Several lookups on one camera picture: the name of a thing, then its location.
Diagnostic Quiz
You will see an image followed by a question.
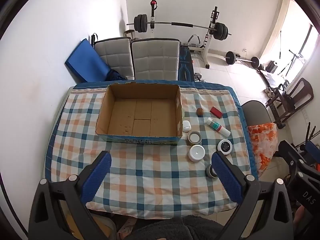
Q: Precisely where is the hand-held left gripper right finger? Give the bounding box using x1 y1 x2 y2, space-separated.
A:
211 151 294 240

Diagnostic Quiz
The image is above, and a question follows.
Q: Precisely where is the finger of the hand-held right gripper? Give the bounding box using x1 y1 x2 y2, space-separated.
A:
274 140 320 178

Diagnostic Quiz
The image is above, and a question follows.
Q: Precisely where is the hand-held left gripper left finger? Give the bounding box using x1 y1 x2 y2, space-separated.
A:
28 151 112 240

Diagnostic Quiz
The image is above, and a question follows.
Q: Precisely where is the dark jar with patterned lid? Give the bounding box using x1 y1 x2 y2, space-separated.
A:
205 164 220 178

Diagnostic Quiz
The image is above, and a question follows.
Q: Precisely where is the black jar with white rim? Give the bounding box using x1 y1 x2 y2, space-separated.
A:
216 139 233 156

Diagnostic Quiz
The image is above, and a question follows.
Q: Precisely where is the white plastic jar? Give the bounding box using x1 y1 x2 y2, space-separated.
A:
188 144 205 162

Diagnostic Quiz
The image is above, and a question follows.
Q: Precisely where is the white tube with green label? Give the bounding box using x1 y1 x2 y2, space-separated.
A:
205 117 231 137

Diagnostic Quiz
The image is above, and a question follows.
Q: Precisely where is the cardboard box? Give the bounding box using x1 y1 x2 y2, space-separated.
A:
95 82 184 146

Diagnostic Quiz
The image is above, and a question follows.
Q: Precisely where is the blue padded gym equipment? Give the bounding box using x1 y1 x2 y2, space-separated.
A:
299 122 320 157

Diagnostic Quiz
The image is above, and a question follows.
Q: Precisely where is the checked tablecloth with blue border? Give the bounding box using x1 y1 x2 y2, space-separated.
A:
51 81 258 218

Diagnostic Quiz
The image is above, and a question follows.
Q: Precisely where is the dark wooden chair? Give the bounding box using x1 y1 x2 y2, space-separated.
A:
265 77 314 130

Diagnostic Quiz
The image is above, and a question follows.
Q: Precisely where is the person's dark fleece clothing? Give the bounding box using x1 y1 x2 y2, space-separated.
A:
124 215 225 240

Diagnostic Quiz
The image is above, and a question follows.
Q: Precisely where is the small black box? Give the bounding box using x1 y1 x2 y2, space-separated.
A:
266 60 279 73

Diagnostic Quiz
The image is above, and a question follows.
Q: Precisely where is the black tripod stand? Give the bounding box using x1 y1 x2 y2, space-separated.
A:
279 49 307 77

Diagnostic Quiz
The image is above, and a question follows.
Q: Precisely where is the dark blue bag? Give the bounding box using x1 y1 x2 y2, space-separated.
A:
107 69 128 82

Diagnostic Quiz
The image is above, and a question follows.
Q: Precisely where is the short barbell with black plates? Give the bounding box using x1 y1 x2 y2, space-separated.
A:
225 51 260 68

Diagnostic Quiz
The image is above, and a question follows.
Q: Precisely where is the blue foam mat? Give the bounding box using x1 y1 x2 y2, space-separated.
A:
65 39 112 82

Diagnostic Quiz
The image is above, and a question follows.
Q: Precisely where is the black mat with blue pattern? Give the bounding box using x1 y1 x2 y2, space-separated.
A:
178 45 195 82

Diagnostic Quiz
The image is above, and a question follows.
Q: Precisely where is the white padded chair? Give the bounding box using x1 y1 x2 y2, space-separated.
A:
131 39 181 81
94 37 135 82

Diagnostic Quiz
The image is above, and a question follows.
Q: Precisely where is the white weight rack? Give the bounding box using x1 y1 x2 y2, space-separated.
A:
149 0 221 68

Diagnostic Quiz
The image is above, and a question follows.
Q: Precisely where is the long barbell with black plates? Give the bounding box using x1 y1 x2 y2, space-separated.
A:
127 14 232 41

